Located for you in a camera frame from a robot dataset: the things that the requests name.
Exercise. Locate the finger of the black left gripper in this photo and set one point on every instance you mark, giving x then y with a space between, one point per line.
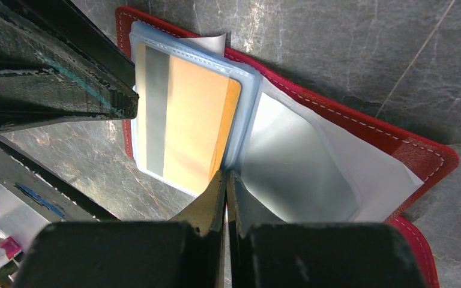
64 21
43 81

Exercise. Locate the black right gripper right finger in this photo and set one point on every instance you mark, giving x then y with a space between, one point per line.
244 212

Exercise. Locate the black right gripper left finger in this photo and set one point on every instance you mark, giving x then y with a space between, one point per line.
204 246

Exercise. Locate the gold credit card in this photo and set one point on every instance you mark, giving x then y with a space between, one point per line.
184 118

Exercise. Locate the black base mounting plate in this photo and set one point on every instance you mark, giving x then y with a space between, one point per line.
43 190

